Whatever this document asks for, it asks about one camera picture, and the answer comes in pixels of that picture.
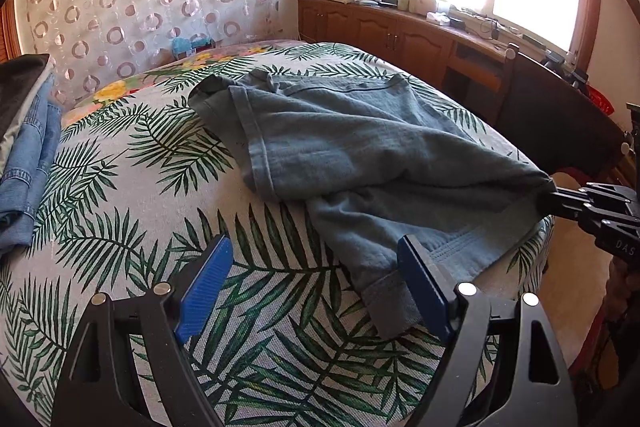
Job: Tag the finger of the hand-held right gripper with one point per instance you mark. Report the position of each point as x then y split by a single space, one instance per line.
607 223
570 196

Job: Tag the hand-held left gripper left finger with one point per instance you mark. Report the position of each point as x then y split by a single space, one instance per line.
205 287

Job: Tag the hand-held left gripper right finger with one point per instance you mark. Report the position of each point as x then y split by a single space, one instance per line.
425 287

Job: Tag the grey-blue pants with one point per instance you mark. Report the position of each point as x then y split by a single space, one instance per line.
375 147

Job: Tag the red basket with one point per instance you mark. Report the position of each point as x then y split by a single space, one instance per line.
600 99

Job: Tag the palm leaf print bed sheet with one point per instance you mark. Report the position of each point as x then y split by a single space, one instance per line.
125 187

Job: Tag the folded blue jeans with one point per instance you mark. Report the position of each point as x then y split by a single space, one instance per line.
25 187

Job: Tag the floral blanket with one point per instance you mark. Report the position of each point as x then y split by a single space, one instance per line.
115 92

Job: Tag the blue plastic toy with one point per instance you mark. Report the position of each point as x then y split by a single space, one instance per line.
182 47

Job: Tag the folded grey garment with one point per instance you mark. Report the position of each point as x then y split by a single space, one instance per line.
12 137

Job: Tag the wooden cabinet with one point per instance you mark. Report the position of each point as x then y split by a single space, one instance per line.
380 37

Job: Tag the folded black garment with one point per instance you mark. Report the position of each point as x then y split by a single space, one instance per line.
20 82

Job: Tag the ribbed wooden headboard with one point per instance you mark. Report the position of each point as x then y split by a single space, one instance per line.
7 37

